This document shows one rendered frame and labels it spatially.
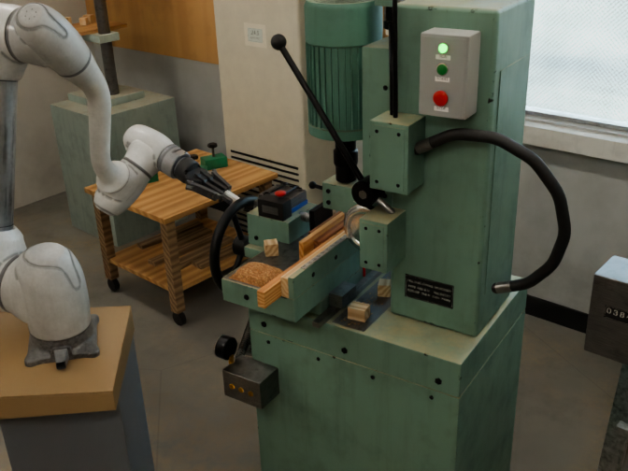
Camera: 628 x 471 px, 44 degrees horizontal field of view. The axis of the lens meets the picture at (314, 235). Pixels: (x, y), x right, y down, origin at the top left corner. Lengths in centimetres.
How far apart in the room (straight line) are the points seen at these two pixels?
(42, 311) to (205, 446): 97
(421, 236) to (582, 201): 152
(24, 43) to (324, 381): 107
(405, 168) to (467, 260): 26
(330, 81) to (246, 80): 189
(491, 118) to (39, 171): 373
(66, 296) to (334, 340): 66
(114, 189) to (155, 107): 189
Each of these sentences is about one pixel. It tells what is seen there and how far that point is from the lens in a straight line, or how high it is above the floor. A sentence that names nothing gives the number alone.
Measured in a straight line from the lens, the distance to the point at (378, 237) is 166.
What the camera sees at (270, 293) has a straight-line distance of 170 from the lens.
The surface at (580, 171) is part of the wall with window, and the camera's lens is 313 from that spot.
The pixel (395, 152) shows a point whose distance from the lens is 158.
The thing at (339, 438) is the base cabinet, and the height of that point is 47.
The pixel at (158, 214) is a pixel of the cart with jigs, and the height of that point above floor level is 53.
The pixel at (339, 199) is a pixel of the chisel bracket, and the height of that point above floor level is 103.
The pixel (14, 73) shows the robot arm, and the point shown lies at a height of 135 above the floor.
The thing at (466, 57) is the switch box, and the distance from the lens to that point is 149.
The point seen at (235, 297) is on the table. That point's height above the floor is 86.
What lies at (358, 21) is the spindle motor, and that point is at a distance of 172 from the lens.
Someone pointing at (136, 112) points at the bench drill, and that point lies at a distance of 407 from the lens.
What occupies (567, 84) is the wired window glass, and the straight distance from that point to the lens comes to 314.
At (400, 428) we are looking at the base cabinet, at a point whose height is 57.
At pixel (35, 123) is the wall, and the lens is 488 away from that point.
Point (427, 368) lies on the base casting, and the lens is 174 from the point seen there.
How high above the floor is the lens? 176
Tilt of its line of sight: 25 degrees down
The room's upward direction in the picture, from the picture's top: 2 degrees counter-clockwise
